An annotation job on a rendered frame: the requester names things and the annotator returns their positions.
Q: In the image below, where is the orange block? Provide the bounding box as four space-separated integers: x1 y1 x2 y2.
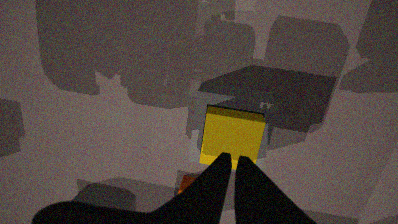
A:
178 176 196 194

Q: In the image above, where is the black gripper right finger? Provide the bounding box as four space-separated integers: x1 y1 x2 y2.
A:
234 156 317 224

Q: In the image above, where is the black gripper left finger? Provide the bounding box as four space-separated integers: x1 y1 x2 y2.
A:
32 152 232 224

